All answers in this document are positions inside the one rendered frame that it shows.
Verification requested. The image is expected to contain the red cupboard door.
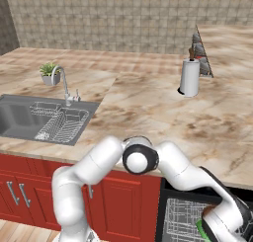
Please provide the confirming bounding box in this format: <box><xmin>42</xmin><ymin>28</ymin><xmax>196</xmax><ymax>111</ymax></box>
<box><xmin>81</xmin><ymin>170</ymin><xmax>163</xmax><ymax>242</ymax></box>
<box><xmin>14</xmin><ymin>173</ymin><xmax>62</xmax><ymax>232</ymax></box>
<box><xmin>0</xmin><ymin>171</ymin><xmax>26</xmax><ymax>226</ymax></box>

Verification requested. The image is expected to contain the black dishwasher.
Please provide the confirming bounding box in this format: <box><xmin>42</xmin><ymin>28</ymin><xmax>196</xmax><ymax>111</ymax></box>
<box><xmin>154</xmin><ymin>173</ymin><xmax>253</xmax><ymax>242</ymax></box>

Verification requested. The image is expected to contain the silver tap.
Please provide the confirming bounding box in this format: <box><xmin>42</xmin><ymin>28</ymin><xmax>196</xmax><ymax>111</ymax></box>
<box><xmin>50</xmin><ymin>64</ymin><xmax>82</xmax><ymax>108</ymax></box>

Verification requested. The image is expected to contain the white paper towel roll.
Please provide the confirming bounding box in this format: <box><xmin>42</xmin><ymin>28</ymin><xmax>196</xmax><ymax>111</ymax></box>
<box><xmin>177</xmin><ymin>47</ymin><xmax>202</xmax><ymax>99</ymax></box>

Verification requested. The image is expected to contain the green plant in white pot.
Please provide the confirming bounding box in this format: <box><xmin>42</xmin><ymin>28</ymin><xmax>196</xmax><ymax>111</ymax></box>
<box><xmin>39</xmin><ymin>61</ymin><xmax>62</xmax><ymax>87</ymax></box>

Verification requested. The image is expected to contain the grey steel sink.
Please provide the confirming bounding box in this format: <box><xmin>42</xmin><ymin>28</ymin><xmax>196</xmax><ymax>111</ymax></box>
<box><xmin>0</xmin><ymin>93</ymin><xmax>102</xmax><ymax>147</ymax></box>

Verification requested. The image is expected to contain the red drawer front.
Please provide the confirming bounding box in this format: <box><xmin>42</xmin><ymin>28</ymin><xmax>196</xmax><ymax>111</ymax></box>
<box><xmin>0</xmin><ymin>152</ymin><xmax>73</xmax><ymax>179</ymax></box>

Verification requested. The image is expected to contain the green curved object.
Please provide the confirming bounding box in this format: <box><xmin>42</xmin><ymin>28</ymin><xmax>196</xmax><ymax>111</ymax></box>
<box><xmin>195</xmin><ymin>218</ymin><xmax>212</xmax><ymax>242</ymax></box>

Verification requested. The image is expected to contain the white wire dish rack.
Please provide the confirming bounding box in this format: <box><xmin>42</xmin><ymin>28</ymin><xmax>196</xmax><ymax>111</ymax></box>
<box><xmin>29</xmin><ymin>101</ymin><xmax>91</xmax><ymax>145</ymax></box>

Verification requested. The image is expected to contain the silver cupboard handle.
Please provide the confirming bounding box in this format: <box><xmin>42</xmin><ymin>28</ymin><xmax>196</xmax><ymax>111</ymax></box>
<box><xmin>18</xmin><ymin>183</ymin><xmax>32</xmax><ymax>208</ymax></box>
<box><xmin>87</xmin><ymin>184</ymin><xmax>95</xmax><ymax>200</ymax></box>
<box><xmin>6</xmin><ymin>181</ymin><xmax>21</xmax><ymax>206</ymax></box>

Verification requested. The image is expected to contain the white wire dishwasher rack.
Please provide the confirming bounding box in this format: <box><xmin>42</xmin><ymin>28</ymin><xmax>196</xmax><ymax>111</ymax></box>
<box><xmin>162</xmin><ymin>198</ymin><xmax>219</xmax><ymax>242</ymax></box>

